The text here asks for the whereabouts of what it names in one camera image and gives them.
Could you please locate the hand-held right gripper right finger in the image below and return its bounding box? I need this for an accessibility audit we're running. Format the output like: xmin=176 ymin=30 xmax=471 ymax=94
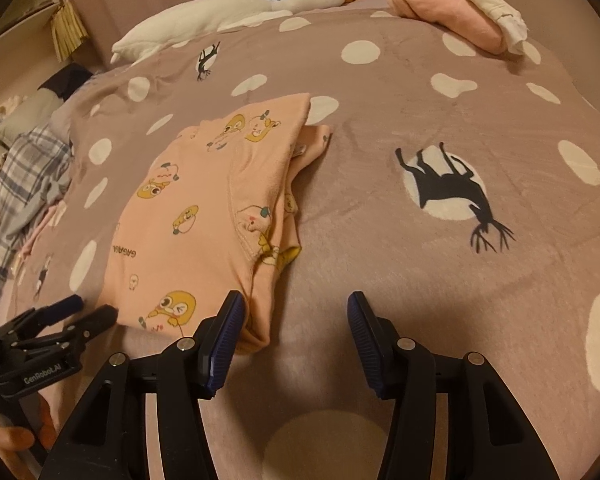
xmin=346 ymin=290 xmax=561 ymax=480

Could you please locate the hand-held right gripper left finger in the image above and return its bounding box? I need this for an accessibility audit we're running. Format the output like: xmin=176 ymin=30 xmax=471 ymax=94
xmin=40 ymin=290 xmax=246 ymax=480

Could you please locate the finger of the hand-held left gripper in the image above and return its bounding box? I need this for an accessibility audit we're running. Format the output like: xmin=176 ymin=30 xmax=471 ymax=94
xmin=55 ymin=304 xmax=119 ymax=353
xmin=0 ymin=294 xmax=85 ymax=344

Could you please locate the pink printed long-sleeve shirt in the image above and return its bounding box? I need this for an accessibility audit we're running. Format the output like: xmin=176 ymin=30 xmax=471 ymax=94
xmin=111 ymin=92 xmax=335 ymax=356

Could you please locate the person's left hand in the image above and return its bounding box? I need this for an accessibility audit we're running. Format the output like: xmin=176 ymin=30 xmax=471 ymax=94
xmin=0 ymin=395 xmax=56 ymax=463

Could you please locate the mauve dotted blanket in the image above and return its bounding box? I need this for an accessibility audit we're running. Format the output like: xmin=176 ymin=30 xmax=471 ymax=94
xmin=0 ymin=0 xmax=600 ymax=480

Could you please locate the pale pink garment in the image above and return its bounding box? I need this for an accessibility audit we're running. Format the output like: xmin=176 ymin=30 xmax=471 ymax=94
xmin=20 ymin=200 xmax=68 ymax=256

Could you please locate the grey-blue garment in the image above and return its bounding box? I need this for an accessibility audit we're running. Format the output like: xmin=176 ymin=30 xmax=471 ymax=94
xmin=35 ymin=160 xmax=76 ymax=221

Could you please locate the plaid cloth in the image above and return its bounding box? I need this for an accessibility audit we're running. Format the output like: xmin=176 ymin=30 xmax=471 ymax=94
xmin=0 ymin=125 xmax=76 ymax=271

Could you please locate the grey-green pillow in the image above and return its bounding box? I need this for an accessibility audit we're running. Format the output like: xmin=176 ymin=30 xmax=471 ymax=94
xmin=0 ymin=90 xmax=66 ymax=143

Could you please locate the dark brown pillow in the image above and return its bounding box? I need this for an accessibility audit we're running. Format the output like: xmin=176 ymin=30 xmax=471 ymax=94
xmin=42 ymin=62 xmax=96 ymax=98

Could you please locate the white goose plush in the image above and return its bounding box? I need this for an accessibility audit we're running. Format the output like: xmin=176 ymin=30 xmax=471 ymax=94
xmin=111 ymin=0 xmax=368 ymax=65

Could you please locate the folded pink garment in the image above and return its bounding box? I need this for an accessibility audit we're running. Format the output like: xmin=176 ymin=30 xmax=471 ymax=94
xmin=386 ymin=0 xmax=511 ymax=55

